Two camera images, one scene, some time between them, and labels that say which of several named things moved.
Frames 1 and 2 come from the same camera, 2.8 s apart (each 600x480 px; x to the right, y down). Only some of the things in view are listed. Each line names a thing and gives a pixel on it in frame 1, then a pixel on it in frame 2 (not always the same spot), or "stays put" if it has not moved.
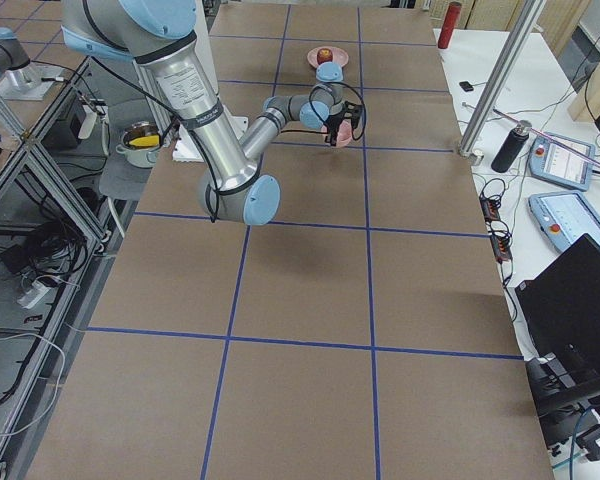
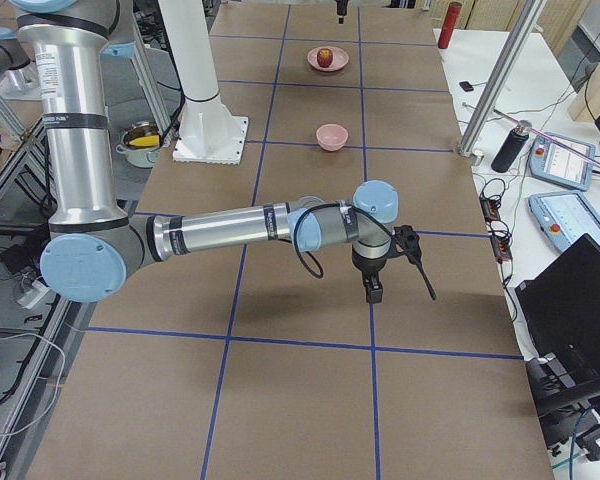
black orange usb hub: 490,208 stays put
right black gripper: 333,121 → 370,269
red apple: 324,55 stays put
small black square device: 466,86 stays put
